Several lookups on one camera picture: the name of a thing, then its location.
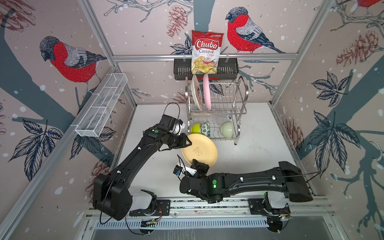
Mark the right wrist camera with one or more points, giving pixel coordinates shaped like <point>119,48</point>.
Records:
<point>186,171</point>

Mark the lime green bowl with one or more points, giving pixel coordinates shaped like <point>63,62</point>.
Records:
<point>196,128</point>

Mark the black wall basket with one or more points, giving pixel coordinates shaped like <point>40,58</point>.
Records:
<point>224,69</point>

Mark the steel two-tier dish rack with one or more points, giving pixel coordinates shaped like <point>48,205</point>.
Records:
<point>228,100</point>

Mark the white painted ceramic plate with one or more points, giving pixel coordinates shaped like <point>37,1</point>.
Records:
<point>197,93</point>

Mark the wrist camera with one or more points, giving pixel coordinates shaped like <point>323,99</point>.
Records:
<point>186,171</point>
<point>179,126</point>

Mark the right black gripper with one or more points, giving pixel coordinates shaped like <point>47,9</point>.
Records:
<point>199,168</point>

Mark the yellow plate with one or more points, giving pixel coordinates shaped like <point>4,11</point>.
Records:
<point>202,149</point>

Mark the white wire mesh shelf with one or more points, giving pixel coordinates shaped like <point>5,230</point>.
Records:
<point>100,110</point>

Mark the red Chuba chips bag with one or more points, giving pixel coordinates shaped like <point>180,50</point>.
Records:
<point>206,48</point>

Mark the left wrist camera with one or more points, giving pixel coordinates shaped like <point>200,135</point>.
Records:
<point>179,126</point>

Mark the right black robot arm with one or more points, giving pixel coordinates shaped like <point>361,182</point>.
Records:
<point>286,178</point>

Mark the pink plate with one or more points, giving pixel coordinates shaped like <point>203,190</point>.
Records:
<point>207,95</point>

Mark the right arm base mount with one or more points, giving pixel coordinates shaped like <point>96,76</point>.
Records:
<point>263,207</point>

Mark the pale green bowl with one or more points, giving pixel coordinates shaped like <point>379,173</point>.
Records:
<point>227,130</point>

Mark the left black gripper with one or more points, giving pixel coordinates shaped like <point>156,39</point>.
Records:
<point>183,142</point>

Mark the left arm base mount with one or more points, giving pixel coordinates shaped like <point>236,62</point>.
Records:
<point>159,208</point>

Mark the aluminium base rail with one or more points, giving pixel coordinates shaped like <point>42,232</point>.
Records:
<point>236,207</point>

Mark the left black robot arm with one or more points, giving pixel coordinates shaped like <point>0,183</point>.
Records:
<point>111,191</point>

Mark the leaf pattern bowl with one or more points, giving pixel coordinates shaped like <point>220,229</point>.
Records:
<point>206,129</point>

